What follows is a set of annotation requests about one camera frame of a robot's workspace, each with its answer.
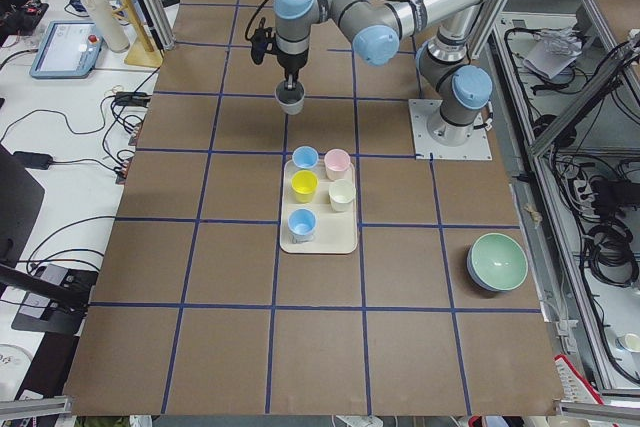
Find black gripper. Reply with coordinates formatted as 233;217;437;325
276;36;309;91

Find white translucent cup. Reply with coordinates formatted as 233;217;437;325
275;83;305;115

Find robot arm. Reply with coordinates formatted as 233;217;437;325
269;0;493;146

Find light blue cup middle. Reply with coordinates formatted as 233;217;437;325
291;145;319;169

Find light blue cup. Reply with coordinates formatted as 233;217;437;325
291;145;319;169
287;208;317;243

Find pink cup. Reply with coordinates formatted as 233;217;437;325
324;148;351;181

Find yellow cup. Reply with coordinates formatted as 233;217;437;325
291;170;319;203

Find pale green cup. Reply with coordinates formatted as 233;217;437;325
329;179;356;212

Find light blue cup outer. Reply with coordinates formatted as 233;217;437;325
287;208;317;243

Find cream plastic tray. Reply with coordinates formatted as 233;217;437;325
279;160;358;254

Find wooden mug tree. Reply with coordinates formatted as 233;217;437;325
110;0;163;68

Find white bottle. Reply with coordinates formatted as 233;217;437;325
80;0;130;53

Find teach pendant upper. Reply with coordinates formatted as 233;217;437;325
29;21;103;79

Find black power adapter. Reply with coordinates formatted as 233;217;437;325
12;151;54;170

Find stacked green blue bowls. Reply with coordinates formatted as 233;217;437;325
466;232;528;292

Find black monitor stand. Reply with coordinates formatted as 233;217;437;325
0;144;99;336

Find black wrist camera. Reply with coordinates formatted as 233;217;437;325
250;27;276;65

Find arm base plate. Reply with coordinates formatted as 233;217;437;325
408;99;492;161

